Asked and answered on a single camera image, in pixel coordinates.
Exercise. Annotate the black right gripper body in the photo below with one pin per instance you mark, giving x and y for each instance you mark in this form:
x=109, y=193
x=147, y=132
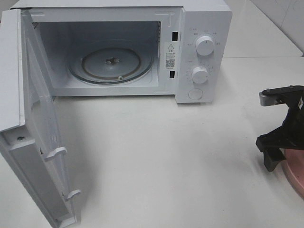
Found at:
x=290, y=135

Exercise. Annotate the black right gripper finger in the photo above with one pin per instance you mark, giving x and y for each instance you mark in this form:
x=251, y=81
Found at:
x=272, y=157

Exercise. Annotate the pink round plate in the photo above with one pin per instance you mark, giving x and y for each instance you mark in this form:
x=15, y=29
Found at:
x=293, y=168

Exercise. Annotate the round white door button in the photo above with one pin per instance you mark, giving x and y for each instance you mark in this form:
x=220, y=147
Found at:
x=195, y=94

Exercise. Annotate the white microwave door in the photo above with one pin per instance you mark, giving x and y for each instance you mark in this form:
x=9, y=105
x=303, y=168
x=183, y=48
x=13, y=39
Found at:
x=30, y=139

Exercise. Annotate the white lower microwave knob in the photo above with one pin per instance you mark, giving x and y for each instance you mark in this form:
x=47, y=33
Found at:
x=200, y=75

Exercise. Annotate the white microwave knob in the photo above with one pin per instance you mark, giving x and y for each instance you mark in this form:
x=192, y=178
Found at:
x=200, y=75
x=204, y=45

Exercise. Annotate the white upper microwave knob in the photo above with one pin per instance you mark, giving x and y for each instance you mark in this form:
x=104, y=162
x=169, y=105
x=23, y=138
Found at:
x=204, y=45

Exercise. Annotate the white microwave oven body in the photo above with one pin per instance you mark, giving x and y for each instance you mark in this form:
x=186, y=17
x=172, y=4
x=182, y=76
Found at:
x=165, y=29

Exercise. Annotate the glass microwave turntable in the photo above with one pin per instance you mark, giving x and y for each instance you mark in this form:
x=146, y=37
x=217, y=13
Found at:
x=110, y=65

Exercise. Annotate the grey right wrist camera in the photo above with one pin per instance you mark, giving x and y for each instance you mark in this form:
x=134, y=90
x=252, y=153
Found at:
x=289, y=95

